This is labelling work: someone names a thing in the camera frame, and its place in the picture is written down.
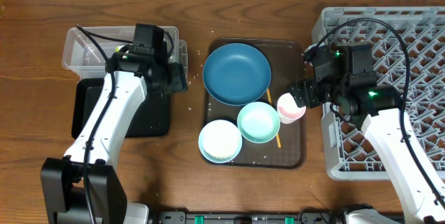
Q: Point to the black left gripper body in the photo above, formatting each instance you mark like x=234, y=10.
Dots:
x=169, y=81

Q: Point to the brown serving tray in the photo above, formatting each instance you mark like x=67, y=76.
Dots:
x=287, y=66

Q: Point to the pink white cup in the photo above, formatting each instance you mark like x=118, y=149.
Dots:
x=287, y=109

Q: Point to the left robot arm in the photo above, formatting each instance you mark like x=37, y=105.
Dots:
x=83, y=186

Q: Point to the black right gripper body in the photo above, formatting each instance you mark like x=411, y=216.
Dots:
x=329, y=87

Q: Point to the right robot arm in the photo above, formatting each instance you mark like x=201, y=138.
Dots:
x=377, y=111

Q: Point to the light blue rice bowl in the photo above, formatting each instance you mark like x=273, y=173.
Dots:
x=220, y=141

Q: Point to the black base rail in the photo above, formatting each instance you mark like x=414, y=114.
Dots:
x=306, y=216

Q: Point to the grey dishwasher rack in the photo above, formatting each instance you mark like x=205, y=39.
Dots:
x=348, y=155

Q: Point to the black plastic tray bin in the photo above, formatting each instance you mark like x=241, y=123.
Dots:
x=151, y=119

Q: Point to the clear plastic bin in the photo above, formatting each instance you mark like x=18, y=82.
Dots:
x=81, y=56

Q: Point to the wooden chopstick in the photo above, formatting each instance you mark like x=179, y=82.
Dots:
x=276, y=126

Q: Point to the mint green bowl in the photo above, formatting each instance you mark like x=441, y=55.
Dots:
x=255, y=124

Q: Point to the dark blue plate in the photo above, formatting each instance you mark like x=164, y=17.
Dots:
x=236, y=74

